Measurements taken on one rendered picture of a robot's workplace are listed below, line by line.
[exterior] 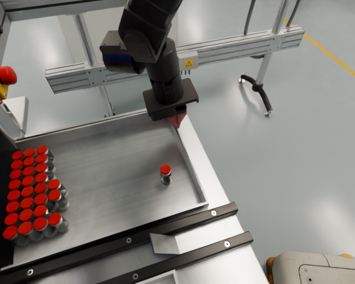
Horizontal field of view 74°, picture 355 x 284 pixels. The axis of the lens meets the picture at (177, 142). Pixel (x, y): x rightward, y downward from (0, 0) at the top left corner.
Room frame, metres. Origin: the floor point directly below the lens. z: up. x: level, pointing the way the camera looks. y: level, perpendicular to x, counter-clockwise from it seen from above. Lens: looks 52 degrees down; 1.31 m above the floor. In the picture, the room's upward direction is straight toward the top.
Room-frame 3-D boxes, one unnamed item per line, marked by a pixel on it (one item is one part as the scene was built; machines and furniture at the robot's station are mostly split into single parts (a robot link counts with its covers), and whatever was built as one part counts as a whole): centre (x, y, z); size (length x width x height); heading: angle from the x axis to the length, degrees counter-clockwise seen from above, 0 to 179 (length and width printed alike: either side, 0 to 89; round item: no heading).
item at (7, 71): (0.43, 0.38, 0.99); 0.04 x 0.04 x 0.04; 18
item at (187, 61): (1.25, -0.06, 0.50); 0.12 x 0.05 x 0.09; 108
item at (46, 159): (0.21, 0.25, 0.90); 0.18 x 0.02 x 0.05; 19
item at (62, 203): (0.18, 0.22, 0.90); 0.02 x 0.02 x 0.05
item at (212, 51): (1.31, -0.06, 0.49); 1.60 x 0.08 x 0.12; 108
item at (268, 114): (1.50, -0.63, 0.07); 0.50 x 0.08 x 0.14; 18
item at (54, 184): (0.21, 0.22, 0.90); 0.02 x 0.02 x 0.05
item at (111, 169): (0.24, 0.15, 0.90); 0.34 x 0.26 x 0.04; 109
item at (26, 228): (0.20, 0.27, 0.90); 0.18 x 0.02 x 0.05; 19
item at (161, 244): (0.12, -0.03, 0.91); 0.14 x 0.03 x 0.06; 107
